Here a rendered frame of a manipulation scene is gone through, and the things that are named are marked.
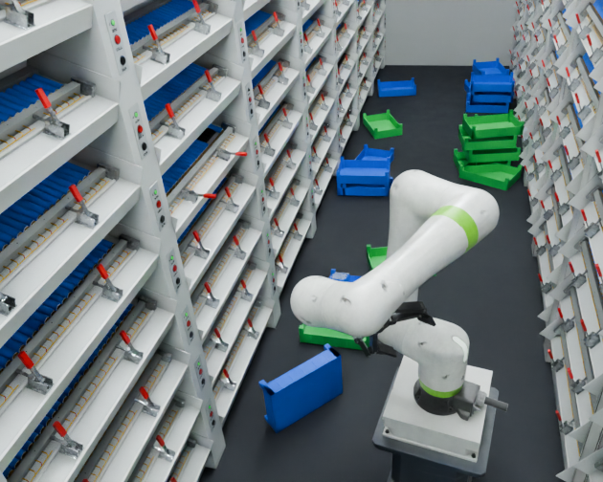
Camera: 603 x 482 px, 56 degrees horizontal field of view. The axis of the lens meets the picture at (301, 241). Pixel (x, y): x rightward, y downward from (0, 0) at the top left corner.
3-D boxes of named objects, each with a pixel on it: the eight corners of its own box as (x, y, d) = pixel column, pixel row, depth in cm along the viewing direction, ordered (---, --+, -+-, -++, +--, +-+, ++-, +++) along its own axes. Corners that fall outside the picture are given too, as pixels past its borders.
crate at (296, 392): (343, 392, 217) (330, 380, 222) (341, 355, 205) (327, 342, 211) (276, 433, 204) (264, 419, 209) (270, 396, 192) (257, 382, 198)
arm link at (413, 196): (386, 323, 177) (410, 159, 152) (431, 347, 167) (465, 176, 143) (360, 340, 168) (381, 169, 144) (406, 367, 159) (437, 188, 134)
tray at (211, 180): (246, 147, 201) (252, 124, 195) (172, 246, 153) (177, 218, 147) (193, 127, 202) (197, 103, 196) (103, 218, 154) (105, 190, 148)
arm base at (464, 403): (510, 399, 163) (514, 384, 160) (498, 438, 153) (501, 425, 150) (423, 368, 175) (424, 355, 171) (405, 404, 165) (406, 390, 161)
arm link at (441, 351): (426, 353, 172) (429, 305, 161) (473, 378, 163) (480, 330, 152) (400, 379, 165) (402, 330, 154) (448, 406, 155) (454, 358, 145)
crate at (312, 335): (377, 318, 249) (377, 304, 245) (370, 351, 233) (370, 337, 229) (311, 311, 256) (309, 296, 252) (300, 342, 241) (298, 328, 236)
